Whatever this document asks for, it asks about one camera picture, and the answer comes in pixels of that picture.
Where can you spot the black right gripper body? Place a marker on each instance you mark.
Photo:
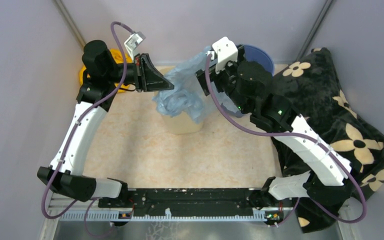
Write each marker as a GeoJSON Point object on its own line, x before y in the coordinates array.
{"type": "Point", "coordinates": [227, 78]}

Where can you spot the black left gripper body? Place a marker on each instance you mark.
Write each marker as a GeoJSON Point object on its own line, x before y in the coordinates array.
{"type": "Point", "coordinates": [133, 73]}

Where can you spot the light blue trash bag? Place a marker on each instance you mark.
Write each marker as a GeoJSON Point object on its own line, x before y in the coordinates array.
{"type": "Point", "coordinates": [192, 65]}

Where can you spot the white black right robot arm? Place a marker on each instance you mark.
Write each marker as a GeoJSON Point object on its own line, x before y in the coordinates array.
{"type": "Point", "coordinates": [328, 180]}

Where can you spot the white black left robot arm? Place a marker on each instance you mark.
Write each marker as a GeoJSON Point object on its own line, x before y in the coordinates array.
{"type": "Point", "coordinates": [64, 175]}

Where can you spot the blue plastic trash bin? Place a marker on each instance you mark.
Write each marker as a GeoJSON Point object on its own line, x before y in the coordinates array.
{"type": "Point", "coordinates": [252, 54]}

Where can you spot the beige plastic trash bin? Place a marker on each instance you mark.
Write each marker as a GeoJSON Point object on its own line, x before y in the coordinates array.
{"type": "Point", "coordinates": [183, 122]}

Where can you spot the black floral blanket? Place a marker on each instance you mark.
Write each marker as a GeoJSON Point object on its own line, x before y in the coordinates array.
{"type": "Point", "coordinates": [313, 87]}

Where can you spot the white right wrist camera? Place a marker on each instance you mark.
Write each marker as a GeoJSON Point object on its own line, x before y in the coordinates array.
{"type": "Point", "coordinates": [223, 51]}

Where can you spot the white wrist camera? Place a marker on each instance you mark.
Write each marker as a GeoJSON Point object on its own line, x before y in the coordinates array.
{"type": "Point", "coordinates": [133, 42]}
{"type": "Point", "coordinates": [223, 51]}

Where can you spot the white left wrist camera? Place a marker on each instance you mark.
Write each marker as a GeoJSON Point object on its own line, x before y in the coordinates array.
{"type": "Point", "coordinates": [133, 42]}

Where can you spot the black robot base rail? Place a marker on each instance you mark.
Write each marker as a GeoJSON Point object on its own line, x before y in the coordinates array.
{"type": "Point", "coordinates": [183, 205]}

